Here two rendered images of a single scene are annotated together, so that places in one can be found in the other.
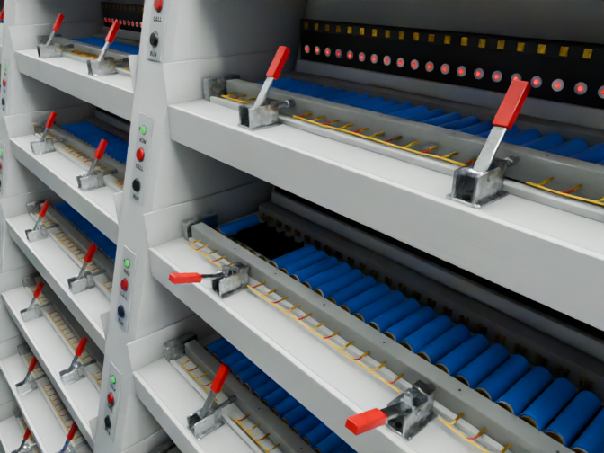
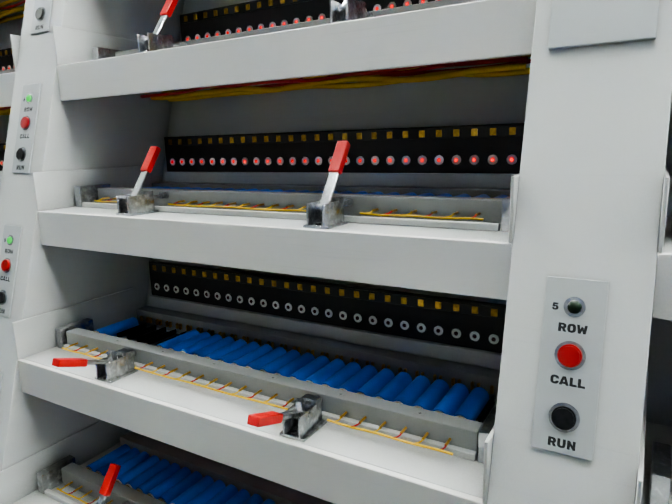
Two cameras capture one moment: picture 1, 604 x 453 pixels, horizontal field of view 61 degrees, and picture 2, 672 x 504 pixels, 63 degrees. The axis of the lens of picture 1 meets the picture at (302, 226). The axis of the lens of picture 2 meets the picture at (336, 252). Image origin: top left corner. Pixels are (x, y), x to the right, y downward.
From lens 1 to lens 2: 16 cm
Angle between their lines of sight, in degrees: 23
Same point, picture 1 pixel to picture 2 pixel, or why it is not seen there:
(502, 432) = (378, 413)
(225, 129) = (103, 219)
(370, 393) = not seen: hidden behind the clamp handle
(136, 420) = not seen: outside the picture
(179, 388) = not seen: outside the picture
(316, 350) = (212, 401)
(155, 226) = (26, 335)
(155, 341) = (25, 470)
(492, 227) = (339, 237)
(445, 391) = (329, 397)
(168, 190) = (39, 296)
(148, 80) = (15, 192)
